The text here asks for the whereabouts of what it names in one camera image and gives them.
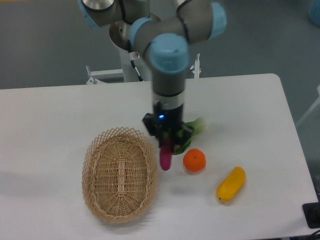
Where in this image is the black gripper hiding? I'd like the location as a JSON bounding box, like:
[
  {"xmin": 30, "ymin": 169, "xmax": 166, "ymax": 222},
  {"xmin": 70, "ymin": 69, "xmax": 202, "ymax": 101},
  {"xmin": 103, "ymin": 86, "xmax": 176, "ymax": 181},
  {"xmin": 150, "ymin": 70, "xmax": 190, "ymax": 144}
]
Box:
[{"xmin": 142, "ymin": 101, "xmax": 194, "ymax": 153}]

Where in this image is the purple sweet potato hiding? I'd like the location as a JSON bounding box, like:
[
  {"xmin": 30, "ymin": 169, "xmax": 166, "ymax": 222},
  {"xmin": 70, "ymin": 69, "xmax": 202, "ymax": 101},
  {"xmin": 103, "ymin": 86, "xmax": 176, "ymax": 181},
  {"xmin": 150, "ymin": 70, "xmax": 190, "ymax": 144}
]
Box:
[{"xmin": 159, "ymin": 137, "xmax": 173, "ymax": 171}]

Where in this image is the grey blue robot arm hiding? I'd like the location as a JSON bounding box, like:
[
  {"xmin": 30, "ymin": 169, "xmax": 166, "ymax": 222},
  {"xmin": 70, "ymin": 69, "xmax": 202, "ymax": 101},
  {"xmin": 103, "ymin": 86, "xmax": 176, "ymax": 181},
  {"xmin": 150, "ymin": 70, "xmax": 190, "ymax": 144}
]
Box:
[{"xmin": 78, "ymin": 0, "xmax": 227, "ymax": 155}]

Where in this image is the woven wicker basket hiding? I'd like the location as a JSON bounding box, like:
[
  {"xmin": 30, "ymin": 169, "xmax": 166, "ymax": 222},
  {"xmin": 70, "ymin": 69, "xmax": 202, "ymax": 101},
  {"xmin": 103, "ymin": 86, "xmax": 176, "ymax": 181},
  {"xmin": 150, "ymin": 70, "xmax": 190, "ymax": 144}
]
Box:
[{"xmin": 81, "ymin": 127, "xmax": 158, "ymax": 224}]

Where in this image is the green bok choy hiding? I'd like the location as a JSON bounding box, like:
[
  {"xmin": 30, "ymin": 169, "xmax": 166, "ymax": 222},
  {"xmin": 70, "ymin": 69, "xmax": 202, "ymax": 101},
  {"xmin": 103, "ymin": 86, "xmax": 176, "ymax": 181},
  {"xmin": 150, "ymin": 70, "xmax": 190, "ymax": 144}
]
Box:
[{"xmin": 172, "ymin": 117, "xmax": 208, "ymax": 155}]

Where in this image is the orange tangerine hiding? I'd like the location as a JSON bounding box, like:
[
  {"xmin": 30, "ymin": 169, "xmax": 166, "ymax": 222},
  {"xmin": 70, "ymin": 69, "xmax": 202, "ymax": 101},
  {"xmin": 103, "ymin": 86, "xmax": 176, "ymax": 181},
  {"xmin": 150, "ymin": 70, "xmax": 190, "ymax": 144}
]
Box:
[{"xmin": 183, "ymin": 148, "xmax": 207, "ymax": 173}]

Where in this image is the white clamp with red knob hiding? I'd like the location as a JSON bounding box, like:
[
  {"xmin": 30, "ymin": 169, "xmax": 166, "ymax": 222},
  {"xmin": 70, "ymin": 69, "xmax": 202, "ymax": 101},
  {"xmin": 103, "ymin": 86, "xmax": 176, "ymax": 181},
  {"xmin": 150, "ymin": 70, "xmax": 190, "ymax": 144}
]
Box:
[{"xmin": 190, "ymin": 53, "xmax": 202, "ymax": 79}]

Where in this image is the yellow mango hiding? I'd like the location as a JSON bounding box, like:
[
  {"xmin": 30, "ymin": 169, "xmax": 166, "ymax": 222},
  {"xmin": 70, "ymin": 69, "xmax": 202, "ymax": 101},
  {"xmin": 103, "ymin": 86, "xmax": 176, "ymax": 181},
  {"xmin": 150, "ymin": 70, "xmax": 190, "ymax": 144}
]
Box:
[{"xmin": 216, "ymin": 166, "xmax": 247, "ymax": 202}]

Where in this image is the black device at table edge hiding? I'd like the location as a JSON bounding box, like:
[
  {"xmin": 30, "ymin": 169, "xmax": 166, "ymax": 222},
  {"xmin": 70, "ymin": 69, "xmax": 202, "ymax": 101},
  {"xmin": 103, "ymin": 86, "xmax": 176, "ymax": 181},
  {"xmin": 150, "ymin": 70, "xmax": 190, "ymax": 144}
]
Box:
[{"xmin": 302, "ymin": 202, "xmax": 320, "ymax": 229}]

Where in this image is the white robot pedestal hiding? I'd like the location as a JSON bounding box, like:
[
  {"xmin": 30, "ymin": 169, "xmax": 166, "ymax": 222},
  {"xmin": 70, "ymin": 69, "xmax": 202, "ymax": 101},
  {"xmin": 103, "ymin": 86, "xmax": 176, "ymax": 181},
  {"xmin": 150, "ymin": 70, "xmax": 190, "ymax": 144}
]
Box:
[{"xmin": 108, "ymin": 12, "xmax": 166, "ymax": 83}]

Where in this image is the white base frame bracket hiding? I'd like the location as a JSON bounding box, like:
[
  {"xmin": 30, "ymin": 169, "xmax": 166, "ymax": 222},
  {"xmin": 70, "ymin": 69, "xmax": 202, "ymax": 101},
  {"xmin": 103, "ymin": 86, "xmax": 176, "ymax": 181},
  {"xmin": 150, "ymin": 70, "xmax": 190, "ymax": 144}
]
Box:
[{"xmin": 85, "ymin": 65, "xmax": 124, "ymax": 85}]

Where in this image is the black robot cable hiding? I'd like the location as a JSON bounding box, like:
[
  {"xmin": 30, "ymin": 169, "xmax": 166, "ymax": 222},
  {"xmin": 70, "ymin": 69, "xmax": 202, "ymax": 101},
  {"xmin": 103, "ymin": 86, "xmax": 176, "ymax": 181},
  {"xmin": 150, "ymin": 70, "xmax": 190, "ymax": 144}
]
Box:
[{"xmin": 127, "ymin": 39, "xmax": 145, "ymax": 82}]

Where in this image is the white frame right edge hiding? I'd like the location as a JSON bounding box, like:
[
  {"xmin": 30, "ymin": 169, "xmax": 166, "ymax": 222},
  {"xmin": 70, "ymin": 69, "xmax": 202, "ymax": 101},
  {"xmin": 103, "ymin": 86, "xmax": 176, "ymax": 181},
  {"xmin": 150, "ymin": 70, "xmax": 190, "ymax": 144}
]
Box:
[{"xmin": 295, "ymin": 85, "xmax": 320, "ymax": 127}]

